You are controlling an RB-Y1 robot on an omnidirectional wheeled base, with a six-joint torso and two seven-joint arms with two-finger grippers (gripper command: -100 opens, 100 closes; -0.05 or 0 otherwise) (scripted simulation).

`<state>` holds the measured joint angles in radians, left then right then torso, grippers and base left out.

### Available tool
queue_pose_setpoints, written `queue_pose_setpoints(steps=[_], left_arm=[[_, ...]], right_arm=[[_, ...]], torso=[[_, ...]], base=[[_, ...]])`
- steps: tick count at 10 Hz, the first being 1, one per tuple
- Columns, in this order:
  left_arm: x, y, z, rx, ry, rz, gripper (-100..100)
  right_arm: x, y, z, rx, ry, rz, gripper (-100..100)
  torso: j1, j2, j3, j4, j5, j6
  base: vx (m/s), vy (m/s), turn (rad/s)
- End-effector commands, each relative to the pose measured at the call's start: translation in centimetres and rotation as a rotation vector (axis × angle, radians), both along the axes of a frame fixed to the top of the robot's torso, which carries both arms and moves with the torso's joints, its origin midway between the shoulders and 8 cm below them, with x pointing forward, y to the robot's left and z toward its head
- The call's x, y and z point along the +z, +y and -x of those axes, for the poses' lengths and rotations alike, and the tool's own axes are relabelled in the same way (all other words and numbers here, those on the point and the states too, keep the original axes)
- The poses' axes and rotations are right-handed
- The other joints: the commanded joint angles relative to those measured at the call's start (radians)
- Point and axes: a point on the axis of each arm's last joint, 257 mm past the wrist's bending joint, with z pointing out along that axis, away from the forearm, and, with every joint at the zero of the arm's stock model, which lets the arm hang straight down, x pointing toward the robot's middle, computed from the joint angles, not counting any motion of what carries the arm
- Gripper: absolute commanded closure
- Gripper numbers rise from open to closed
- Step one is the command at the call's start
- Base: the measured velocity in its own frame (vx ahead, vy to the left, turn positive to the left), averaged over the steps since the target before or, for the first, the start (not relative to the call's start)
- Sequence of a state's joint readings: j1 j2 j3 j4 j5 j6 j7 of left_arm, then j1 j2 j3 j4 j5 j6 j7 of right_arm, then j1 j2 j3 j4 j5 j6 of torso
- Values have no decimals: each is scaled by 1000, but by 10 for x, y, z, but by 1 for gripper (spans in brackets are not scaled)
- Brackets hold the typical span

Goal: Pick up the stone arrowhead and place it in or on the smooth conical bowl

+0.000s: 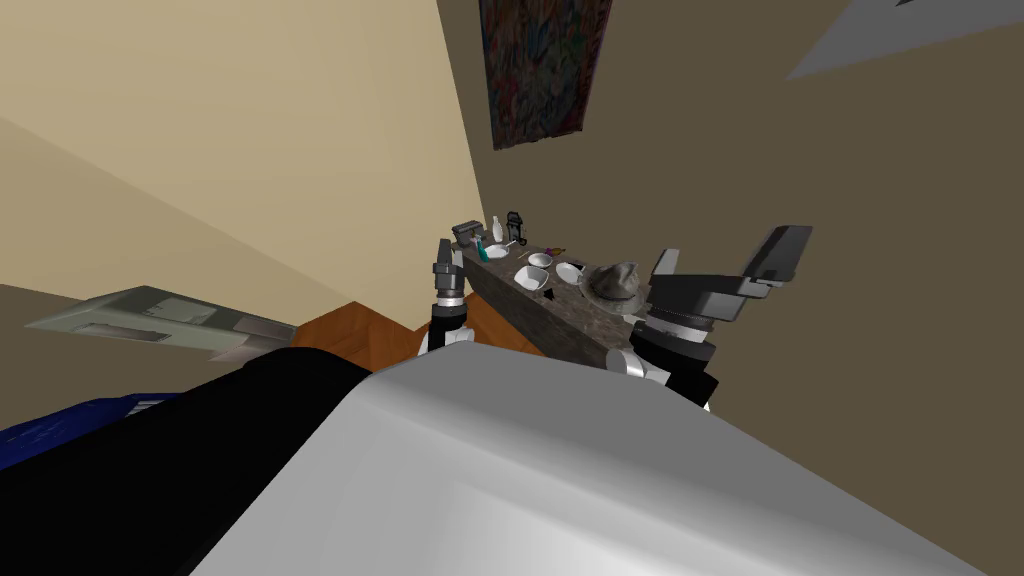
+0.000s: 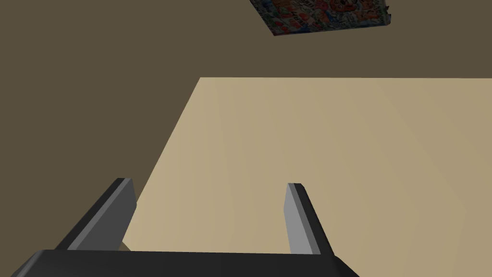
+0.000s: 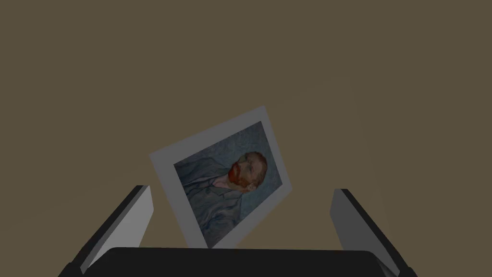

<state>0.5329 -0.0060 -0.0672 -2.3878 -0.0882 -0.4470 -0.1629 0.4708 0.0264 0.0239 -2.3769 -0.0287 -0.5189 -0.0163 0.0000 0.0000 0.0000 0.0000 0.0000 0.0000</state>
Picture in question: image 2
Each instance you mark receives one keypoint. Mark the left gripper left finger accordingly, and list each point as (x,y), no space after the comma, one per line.
(103,220)

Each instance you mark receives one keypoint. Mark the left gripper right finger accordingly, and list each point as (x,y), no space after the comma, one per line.
(303,225)

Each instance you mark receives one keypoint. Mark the colourful wall picture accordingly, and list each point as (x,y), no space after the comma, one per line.
(326,14)

